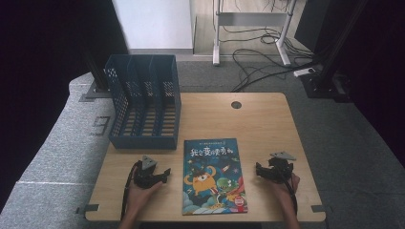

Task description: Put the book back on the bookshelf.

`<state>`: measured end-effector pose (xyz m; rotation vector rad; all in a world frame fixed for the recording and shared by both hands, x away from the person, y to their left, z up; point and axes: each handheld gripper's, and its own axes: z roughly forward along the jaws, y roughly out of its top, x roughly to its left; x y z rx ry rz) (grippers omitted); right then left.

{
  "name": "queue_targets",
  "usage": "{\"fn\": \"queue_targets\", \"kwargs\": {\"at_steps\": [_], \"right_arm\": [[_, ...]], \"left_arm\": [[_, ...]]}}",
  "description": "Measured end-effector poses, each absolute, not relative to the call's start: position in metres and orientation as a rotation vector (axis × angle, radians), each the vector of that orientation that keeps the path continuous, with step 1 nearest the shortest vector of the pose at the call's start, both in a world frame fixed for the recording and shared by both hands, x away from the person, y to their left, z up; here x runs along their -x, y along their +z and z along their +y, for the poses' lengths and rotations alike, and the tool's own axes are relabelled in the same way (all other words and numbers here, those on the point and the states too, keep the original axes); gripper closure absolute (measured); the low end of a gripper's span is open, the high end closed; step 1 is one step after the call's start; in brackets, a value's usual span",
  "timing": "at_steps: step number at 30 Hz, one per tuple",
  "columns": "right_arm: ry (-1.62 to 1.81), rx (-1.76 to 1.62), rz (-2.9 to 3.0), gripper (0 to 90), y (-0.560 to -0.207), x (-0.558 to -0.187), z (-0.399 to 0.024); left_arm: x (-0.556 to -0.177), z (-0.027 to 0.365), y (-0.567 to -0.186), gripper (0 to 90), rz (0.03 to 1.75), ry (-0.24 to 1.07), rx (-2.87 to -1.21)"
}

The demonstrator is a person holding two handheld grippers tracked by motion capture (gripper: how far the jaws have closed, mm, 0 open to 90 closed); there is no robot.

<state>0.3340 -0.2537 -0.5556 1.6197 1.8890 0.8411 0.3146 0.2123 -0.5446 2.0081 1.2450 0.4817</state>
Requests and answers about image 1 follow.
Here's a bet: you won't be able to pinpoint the blue cartoon picture book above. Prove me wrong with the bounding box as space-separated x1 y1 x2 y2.
181 137 249 217

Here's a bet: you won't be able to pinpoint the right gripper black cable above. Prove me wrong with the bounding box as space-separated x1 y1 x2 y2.
282 175 299 216

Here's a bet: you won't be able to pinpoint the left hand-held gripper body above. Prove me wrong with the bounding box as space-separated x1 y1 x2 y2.
133 155 164 190

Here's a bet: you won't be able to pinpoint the black stand with grey base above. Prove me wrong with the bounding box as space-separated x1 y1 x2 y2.
77 47 112 103

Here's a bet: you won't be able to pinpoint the black floor cables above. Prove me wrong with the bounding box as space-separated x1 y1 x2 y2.
219 24 321 94

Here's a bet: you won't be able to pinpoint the blue plastic file rack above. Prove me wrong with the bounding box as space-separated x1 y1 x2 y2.
104 53 182 151

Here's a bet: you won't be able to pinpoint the white partition panel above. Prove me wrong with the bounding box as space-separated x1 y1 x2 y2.
111 0 195 51

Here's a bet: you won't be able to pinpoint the black metal stand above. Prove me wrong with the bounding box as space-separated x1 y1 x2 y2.
299 0 369 100

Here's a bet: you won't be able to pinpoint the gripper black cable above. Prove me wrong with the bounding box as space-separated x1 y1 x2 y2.
282 175 299 216
119 161 141 221

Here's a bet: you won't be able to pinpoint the dark curtain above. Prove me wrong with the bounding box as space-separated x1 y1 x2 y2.
294 0 405 166
0 0 129 213

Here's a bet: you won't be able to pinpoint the white power strip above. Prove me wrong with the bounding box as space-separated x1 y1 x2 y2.
292 67 316 78

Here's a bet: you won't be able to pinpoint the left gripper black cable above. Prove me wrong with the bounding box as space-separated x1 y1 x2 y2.
119 161 141 221

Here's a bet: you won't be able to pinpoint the white metal desk frame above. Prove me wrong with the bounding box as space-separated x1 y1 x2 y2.
212 0 299 67

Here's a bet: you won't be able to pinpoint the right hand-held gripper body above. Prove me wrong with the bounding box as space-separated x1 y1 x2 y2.
266 151 297 184

